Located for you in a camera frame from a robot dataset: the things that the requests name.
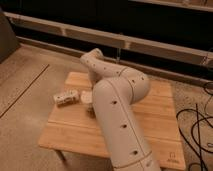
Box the white bottle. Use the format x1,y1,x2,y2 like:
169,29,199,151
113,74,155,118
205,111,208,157
53,90,79,106

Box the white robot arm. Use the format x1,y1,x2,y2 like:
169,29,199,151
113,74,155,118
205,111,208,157
80,48,161,171

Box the wooden table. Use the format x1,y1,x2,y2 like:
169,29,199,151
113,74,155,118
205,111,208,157
39,80,186,171

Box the metal table leg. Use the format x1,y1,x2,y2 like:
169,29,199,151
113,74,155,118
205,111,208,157
55,150,66,162

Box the black cables on floor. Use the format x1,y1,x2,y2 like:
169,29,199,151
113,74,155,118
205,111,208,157
176,81,213,171

